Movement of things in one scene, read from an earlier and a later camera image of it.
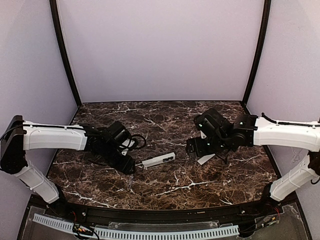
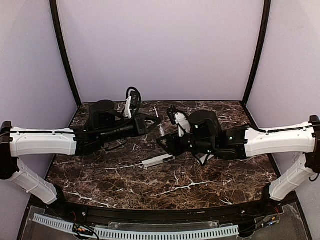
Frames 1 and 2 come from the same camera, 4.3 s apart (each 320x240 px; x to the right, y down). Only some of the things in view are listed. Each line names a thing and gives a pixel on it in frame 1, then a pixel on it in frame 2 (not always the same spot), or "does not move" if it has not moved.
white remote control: [158, 160] does not move
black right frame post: [266, 17] does not move
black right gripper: [194, 146] to [178, 146]
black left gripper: [116, 158] to [136, 124]
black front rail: [107, 215] does not move
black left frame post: [54, 8] does not move
